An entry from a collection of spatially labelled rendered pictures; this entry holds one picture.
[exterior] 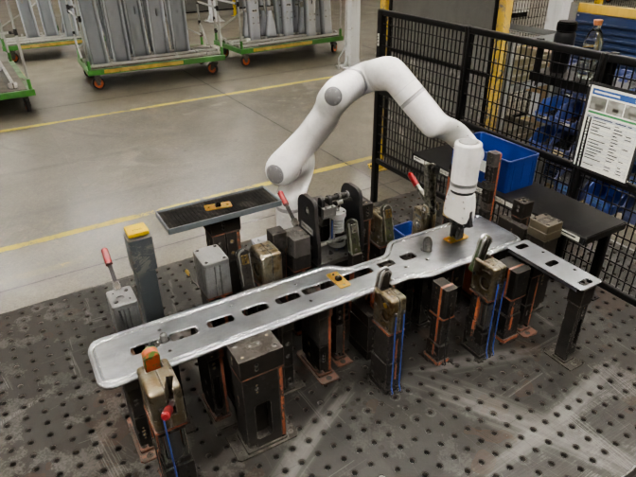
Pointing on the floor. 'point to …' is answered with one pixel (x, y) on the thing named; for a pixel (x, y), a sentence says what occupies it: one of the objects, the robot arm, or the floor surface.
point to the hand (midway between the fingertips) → (456, 231)
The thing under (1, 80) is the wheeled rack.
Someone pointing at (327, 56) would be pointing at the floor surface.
